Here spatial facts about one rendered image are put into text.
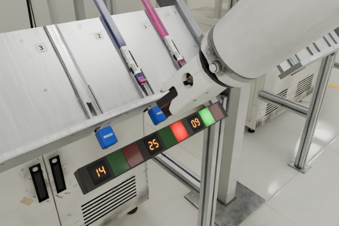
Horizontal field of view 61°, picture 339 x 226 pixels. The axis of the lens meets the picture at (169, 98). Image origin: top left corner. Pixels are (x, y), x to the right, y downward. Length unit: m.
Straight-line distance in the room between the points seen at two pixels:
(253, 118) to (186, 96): 1.30
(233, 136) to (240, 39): 0.80
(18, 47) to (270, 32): 0.39
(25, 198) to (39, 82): 0.48
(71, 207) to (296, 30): 0.88
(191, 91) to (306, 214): 1.09
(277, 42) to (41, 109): 0.35
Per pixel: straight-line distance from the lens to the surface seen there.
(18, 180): 0.88
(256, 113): 1.64
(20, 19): 2.46
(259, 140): 1.72
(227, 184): 1.24
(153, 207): 1.30
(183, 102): 0.39
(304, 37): 0.30
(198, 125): 0.59
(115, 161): 0.50
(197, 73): 0.36
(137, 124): 0.99
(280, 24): 0.29
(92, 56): 0.55
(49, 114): 0.49
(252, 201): 1.36
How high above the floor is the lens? 0.98
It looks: 28 degrees down
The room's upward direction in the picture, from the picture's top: straight up
